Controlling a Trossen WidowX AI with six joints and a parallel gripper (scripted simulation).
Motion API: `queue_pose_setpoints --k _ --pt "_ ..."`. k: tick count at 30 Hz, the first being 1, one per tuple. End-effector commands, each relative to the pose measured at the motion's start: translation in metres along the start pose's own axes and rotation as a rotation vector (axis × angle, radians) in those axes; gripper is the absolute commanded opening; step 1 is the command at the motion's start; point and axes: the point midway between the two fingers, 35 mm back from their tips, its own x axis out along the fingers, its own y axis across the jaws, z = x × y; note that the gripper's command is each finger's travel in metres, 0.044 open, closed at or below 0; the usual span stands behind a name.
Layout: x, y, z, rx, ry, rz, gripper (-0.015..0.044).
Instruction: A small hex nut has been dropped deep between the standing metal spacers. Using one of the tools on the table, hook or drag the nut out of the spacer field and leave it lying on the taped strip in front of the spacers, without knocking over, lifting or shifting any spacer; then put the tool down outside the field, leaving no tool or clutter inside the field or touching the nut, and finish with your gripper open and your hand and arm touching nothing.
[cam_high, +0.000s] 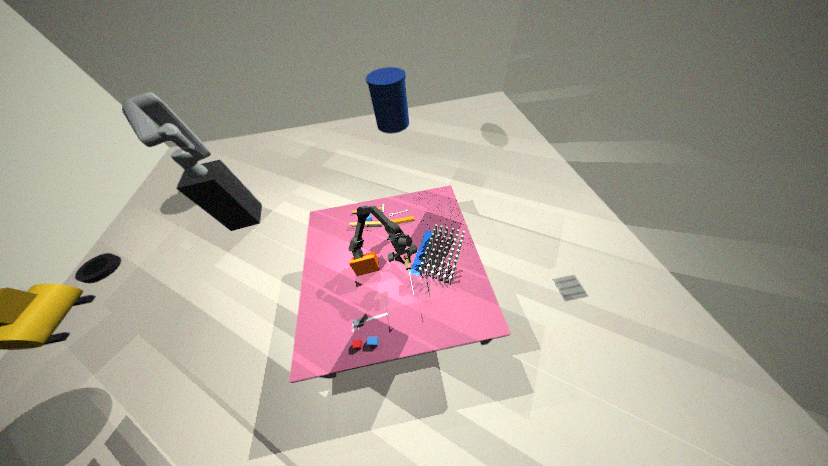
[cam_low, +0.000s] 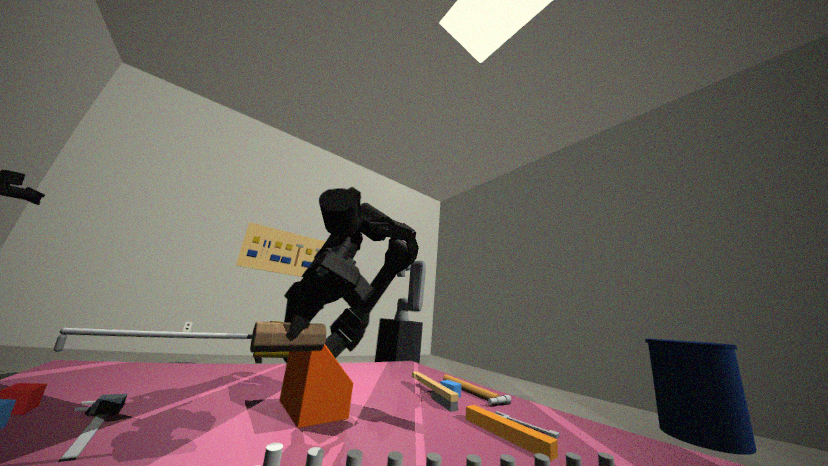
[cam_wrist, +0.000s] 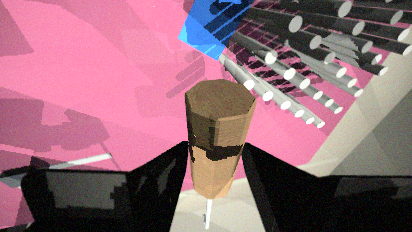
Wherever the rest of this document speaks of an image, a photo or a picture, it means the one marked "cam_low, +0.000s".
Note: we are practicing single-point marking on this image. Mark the blue block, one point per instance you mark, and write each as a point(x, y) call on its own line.
point(455, 387)
point(6, 407)

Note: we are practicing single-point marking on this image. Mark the orange rectangular bar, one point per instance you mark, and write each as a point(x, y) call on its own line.
point(520, 435)

